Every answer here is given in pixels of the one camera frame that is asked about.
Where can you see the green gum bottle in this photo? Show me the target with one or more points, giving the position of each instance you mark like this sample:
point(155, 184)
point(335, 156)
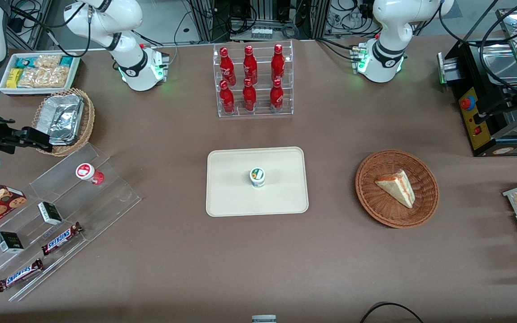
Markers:
point(257, 177)

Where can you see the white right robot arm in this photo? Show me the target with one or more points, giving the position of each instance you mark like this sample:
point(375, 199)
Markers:
point(126, 67)

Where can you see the silver foil tray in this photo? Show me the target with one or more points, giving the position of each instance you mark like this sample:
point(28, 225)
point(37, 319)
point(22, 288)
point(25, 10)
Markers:
point(63, 114)

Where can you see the red gum bottle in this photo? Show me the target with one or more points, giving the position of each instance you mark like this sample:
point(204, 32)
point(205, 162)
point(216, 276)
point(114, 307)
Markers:
point(89, 173)

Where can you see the beige plastic tray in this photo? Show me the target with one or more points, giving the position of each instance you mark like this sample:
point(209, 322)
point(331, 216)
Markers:
point(281, 197)

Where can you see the black machine with red button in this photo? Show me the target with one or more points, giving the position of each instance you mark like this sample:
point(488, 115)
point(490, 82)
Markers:
point(476, 121)

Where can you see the light tan wicker basket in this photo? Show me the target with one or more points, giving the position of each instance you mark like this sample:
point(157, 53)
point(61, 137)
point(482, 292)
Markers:
point(89, 119)

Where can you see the clear bag of crackers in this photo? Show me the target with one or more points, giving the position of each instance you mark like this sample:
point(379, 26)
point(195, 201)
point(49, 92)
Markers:
point(45, 77)
point(47, 60)

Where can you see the yellow snack pack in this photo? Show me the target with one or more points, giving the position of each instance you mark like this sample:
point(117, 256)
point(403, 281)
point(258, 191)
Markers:
point(14, 78)

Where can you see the small black box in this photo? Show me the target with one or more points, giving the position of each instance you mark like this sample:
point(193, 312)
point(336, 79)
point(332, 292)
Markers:
point(9, 242)
point(50, 213)

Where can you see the white snack bin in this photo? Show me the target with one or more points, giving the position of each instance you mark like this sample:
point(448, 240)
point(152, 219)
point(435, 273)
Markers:
point(76, 74)

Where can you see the teal snack pack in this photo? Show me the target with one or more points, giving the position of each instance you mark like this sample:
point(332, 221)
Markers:
point(66, 61)
point(25, 63)

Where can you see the clear acrylic tiered stand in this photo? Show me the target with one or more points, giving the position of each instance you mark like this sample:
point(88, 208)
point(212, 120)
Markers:
point(106, 202)

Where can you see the brown Snickers bar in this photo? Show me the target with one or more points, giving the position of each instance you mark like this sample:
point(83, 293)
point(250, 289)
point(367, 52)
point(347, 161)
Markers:
point(62, 238)
point(19, 275)

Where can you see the wrapped triangle sandwich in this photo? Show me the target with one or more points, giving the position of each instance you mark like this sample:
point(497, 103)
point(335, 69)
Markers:
point(397, 187)

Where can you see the brown round wicker basket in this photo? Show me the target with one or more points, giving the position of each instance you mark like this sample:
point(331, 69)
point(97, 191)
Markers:
point(375, 206)

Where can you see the red cola bottle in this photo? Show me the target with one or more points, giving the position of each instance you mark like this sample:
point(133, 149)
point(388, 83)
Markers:
point(249, 96)
point(278, 63)
point(276, 96)
point(226, 98)
point(250, 66)
point(227, 67)

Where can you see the clear acrylic bottle rack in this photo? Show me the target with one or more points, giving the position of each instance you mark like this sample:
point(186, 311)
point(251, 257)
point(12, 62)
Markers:
point(263, 112)

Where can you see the white power strip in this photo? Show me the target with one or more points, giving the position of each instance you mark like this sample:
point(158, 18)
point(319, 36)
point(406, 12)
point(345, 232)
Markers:
point(261, 32)

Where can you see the small grey white device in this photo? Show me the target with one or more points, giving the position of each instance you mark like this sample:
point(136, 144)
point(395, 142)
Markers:
point(264, 319)

